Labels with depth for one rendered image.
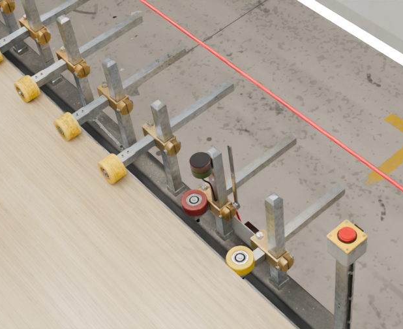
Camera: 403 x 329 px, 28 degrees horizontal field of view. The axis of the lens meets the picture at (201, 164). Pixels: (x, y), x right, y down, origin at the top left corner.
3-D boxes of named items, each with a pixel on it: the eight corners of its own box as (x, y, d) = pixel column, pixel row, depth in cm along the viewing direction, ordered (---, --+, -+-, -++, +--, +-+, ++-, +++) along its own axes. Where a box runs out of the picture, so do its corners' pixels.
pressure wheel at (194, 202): (199, 205, 258) (195, 183, 250) (216, 220, 254) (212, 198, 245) (180, 220, 256) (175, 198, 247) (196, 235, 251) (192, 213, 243)
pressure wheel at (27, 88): (27, 71, 278) (41, 89, 277) (26, 79, 285) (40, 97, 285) (12, 79, 276) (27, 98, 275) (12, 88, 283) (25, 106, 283)
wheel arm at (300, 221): (337, 190, 254) (338, 181, 250) (345, 196, 252) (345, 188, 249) (233, 274, 239) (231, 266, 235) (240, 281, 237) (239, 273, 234)
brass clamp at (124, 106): (112, 89, 278) (109, 78, 275) (135, 109, 271) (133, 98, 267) (98, 98, 276) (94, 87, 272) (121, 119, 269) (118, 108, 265)
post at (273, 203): (280, 283, 254) (273, 189, 218) (287, 290, 253) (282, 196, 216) (271, 290, 253) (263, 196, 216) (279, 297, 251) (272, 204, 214)
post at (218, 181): (227, 239, 269) (213, 143, 232) (234, 245, 267) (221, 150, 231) (219, 245, 268) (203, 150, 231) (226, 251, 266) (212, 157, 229)
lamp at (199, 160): (209, 194, 248) (201, 148, 232) (221, 205, 245) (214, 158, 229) (194, 205, 246) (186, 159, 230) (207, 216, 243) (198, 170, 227)
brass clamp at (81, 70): (71, 54, 292) (68, 44, 288) (92, 72, 285) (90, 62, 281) (57, 62, 290) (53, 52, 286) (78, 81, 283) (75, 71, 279)
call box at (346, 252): (345, 236, 204) (346, 218, 198) (366, 253, 200) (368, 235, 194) (325, 252, 202) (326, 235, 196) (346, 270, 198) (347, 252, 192)
